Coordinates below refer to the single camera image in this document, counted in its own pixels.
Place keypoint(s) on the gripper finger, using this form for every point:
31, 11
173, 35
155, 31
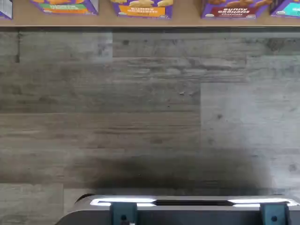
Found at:
267, 213
117, 212

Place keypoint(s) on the purple chocolate Bunny Grahams box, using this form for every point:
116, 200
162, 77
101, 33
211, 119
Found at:
234, 10

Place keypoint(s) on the purple box with orange label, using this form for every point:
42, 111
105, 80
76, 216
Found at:
140, 11

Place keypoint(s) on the purple box with teal label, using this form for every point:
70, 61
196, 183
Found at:
288, 9

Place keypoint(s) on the purple Hidden Veggies box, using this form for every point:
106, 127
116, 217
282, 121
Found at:
63, 8

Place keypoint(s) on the purple box with magenta label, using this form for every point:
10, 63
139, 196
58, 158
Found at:
5, 9

